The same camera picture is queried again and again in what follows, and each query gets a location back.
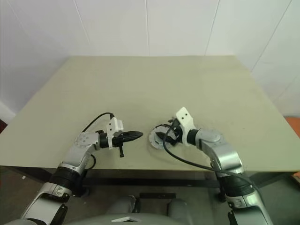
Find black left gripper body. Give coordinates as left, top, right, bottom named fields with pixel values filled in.
left=110, top=131, right=126, bottom=158

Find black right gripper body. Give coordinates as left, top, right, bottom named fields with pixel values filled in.
left=172, top=124, right=186, bottom=145

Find round grey motor lid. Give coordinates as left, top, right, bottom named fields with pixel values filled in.
left=147, top=124, right=179, bottom=147

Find grey robot torso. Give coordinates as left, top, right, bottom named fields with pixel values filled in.
left=14, top=210, right=233, bottom=225

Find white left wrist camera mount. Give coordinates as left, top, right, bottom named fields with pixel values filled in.
left=105, top=117, right=124, bottom=150

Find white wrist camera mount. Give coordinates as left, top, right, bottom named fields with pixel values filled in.
left=105, top=117, right=124, bottom=150
left=176, top=107, right=196, bottom=146

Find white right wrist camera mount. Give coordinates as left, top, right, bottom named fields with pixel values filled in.
left=176, top=107, right=196, bottom=146

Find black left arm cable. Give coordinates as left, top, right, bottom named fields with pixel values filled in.
left=81, top=112, right=115, bottom=170

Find black table frame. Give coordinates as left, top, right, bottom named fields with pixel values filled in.
left=77, top=177, right=228, bottom=203

